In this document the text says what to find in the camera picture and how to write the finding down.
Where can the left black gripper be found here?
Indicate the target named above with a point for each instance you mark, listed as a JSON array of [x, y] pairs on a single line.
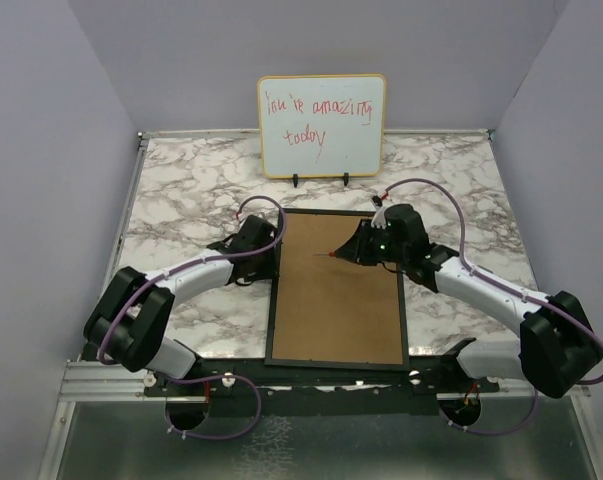
[[268, 271]]

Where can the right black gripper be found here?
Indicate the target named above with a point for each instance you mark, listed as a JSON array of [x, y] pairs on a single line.
[[356, 248]]

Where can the black picture frame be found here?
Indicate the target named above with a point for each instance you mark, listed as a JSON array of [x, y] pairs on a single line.
[[328, 312]]

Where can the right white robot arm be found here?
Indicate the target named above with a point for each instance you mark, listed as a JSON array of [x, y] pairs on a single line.
[[554, 348]]

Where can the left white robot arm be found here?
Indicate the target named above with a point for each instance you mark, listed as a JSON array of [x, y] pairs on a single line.
[[128, 325]]

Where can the black whiteboard stand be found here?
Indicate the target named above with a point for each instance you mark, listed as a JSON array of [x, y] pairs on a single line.
[[343, 179]]

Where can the yellow-framed whiteboard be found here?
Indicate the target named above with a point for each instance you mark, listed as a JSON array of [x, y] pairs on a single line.
[[321, 126]]

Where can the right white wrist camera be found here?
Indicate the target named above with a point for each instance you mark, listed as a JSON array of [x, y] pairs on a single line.
[[379, 220]]

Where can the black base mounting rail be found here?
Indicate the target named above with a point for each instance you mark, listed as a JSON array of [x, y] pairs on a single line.
[[242, 387]]

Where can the aluminium table edge rail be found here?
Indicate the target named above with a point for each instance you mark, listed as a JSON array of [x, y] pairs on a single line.
[[84, 380]]

